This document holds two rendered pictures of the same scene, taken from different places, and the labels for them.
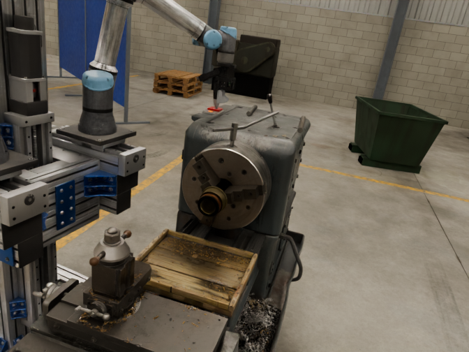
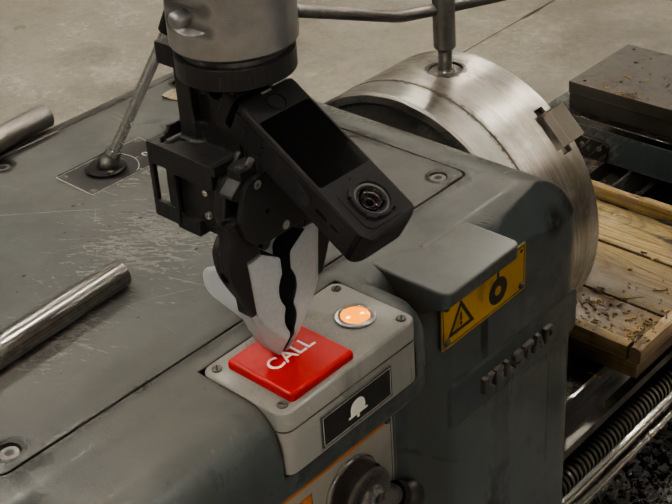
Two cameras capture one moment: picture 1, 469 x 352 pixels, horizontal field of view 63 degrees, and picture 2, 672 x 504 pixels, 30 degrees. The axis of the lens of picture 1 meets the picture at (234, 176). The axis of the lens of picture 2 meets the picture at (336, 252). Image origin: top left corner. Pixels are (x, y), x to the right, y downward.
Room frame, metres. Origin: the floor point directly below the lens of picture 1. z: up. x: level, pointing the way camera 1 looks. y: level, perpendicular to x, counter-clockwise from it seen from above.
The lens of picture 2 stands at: (2.35, 0.50, 1.76)
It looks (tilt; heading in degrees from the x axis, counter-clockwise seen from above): 32 degrees down; 211
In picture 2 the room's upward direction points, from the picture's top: 4 degrees counter-clockwise
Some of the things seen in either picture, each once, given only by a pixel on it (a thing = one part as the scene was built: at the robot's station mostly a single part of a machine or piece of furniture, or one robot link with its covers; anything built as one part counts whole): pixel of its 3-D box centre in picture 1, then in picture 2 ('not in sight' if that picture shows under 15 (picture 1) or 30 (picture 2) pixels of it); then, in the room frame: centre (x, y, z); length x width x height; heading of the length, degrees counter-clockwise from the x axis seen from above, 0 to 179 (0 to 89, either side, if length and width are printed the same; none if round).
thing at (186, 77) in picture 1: (179, 82); not in sight; (9.33, 1.64, 0.22); 1.25 x 0.86 x 0.44; 170
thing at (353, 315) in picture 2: not in sight; (355, 318); (1.74, 0.15, 1.26); 0.02 x 0.02 x 0.01
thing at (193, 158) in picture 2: (225, 76); (235, 135); (1.80, 0.11, 1.41); 0.09 x 0.08 x 0.12; 76
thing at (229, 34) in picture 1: (227, 40); not in sight; (1.80, 0.12, 1.57); 0.09 x 0.08 x 0.11; 107
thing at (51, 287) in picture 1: (47, 290); not in sight; (0.78, 0.43, 0.95); 0.07 x 0.04 x 0.04; 76
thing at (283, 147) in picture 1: (248, 160); (174, 426); (1.71, -0.05, 1.06); 0.59 x 0.48 x 0.39; 166
